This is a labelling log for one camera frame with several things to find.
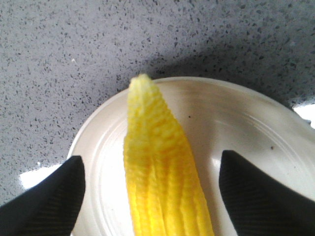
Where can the white round plate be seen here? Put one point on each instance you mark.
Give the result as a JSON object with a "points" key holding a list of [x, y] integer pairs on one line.
{"points": [[216, 116]]}

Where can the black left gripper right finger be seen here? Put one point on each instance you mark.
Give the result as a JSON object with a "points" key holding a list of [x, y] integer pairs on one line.
{"points": [[259, 205]]}

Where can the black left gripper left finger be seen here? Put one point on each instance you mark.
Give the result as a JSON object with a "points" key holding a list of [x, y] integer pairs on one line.
{"points": [[50, 208]]}

